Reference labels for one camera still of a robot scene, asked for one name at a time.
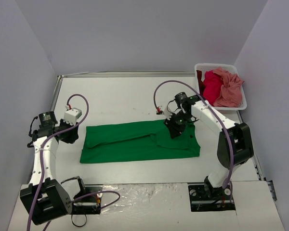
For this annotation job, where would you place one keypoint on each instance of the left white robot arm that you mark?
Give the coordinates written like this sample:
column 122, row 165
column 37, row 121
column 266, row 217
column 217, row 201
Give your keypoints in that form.
column 44, row 198

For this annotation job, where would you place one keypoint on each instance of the white plastic basket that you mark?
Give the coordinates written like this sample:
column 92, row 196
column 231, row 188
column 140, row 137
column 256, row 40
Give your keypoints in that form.
column 201, row 69

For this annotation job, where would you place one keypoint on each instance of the red t shirt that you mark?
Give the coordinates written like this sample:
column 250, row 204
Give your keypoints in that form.
column 211, row 86

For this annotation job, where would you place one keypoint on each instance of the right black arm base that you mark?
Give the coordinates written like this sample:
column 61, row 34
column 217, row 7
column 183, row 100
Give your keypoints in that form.
column 222, row 200

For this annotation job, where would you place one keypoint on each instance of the pink t shirt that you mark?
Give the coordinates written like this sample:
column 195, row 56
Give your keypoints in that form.
column 230, row 93

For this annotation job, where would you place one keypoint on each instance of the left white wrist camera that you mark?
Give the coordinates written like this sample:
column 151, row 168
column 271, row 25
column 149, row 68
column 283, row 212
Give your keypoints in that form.
column 72, row 115

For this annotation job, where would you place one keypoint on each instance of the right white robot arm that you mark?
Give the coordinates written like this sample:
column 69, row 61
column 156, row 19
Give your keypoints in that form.
column 234, row 139

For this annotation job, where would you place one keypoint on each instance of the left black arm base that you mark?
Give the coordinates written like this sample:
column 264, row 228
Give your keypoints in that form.
column 87, row 206

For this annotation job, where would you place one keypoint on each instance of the green t shirt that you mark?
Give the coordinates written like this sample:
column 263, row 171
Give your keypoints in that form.
column 136, row 141

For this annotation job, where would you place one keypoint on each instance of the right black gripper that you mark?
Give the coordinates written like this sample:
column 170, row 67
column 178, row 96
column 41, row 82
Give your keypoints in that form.
column 174, row 124

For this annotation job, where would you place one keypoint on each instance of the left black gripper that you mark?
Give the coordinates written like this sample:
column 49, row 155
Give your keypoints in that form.
column 71, row 133

